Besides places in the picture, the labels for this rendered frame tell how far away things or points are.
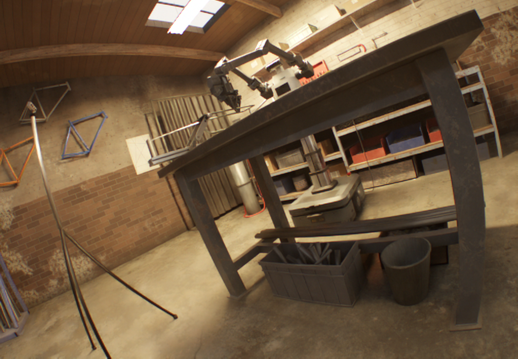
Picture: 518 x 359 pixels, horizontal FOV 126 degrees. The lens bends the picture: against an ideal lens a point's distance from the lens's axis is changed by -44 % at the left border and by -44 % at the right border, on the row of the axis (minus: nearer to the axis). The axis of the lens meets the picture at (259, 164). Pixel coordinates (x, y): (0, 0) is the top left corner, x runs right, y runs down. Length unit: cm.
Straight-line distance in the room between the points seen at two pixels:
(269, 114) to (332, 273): 68
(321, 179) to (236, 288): 113
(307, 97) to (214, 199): 342
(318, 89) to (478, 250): 61
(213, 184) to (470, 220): 362
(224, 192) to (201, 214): 268
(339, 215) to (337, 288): 85
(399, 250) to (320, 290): 39
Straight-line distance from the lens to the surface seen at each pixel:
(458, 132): 60
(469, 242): 71
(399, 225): 114
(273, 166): 309
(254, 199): 325
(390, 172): 246
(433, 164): 242
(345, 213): 179
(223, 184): 405
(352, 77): 55
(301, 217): 193
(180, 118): 392
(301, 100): 61
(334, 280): 103
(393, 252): 104
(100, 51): 354
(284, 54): 182
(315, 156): 199
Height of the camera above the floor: 76
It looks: 3 degrees down
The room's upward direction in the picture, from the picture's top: 21 degrees counter-clockwise
